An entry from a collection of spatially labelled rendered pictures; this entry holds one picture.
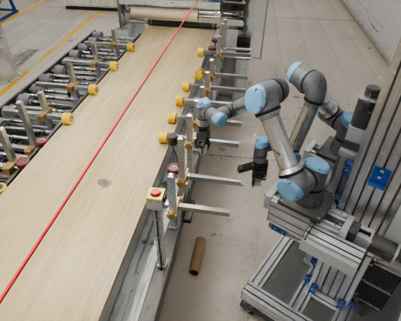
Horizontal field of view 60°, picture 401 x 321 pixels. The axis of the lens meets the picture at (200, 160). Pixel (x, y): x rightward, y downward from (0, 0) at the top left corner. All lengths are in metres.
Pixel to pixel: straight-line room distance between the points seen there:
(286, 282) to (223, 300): 0.46
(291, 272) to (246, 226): 0.66
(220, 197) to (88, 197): 1.52
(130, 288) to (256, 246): 1.27
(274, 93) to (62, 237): 1.20
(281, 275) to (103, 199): 1.28
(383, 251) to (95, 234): 1.35
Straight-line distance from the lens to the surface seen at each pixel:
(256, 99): 1.50
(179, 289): 2.64
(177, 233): 2.03
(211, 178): 2.11
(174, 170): 2.10
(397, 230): 1.88
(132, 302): 1.91
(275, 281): 2.48
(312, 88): 1.75
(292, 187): 1.55
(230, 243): 2.88
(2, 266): 1.87
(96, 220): 1.89
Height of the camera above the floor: 2.26
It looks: 39 degrees down
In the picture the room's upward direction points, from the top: 1 degrees clockwise
